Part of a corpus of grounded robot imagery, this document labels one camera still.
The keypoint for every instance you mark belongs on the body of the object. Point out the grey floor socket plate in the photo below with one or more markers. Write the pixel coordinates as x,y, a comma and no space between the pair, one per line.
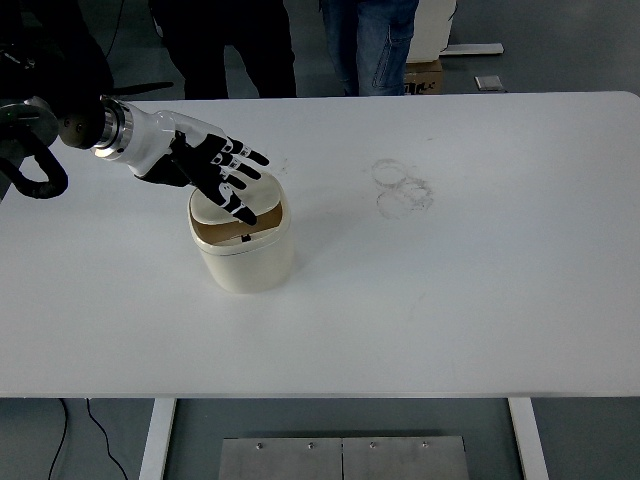
488,83

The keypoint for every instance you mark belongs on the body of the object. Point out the brown cardboard box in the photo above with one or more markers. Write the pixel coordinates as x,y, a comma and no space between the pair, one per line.
425,77

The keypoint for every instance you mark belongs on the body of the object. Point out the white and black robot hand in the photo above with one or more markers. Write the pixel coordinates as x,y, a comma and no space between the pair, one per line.
150,137

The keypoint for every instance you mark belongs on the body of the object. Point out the white foam box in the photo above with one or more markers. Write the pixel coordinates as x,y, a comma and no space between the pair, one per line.
432,30

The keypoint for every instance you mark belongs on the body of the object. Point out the person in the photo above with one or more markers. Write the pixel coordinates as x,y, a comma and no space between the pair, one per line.
370,45
75,25
210,45

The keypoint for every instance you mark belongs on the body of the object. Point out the white table leg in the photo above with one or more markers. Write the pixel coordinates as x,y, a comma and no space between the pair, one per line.
529,440
157,440

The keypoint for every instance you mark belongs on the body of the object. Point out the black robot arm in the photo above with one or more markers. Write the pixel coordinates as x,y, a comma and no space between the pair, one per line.
75,125

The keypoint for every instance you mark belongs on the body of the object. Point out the grey metal plate with screws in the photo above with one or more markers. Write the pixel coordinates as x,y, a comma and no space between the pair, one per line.
280,462
405,462

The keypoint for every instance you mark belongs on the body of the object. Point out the white table foot bar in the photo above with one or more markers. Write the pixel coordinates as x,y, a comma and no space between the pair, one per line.
475,49

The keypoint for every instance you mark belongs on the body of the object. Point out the cream trash bin with lid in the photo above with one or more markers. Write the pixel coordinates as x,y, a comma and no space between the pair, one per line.
250,265

